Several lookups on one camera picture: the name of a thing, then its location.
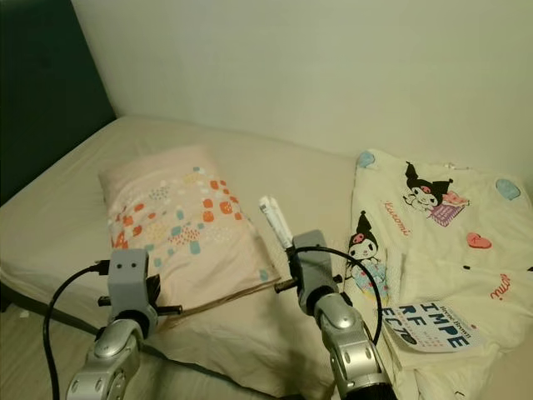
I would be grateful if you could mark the pink pillow with colourful spots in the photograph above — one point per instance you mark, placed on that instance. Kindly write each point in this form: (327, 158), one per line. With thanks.
(175, 217)

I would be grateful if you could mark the white book with blue letters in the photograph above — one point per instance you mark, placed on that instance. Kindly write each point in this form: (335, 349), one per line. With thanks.
(437, 329)

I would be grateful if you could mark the cream quilt with cartoon print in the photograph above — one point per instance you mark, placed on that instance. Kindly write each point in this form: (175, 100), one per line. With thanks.
(450, 242)

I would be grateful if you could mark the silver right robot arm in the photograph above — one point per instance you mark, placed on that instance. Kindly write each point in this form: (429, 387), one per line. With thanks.
(350, 350)

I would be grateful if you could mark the mattress with beige sheet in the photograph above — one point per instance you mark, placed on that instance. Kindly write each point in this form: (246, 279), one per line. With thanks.
(300, 158)

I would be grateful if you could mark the grey-blue fabric headboard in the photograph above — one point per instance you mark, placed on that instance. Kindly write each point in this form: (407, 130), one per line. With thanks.
(42, 83)

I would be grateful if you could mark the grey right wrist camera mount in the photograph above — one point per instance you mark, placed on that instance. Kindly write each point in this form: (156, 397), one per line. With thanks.
(312, 262)

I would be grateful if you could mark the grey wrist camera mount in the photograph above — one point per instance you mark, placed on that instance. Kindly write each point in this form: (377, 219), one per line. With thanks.
(132, 283)
(312, 262)

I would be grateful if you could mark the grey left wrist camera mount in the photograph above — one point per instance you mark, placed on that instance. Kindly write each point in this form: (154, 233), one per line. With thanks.
(132, 283)

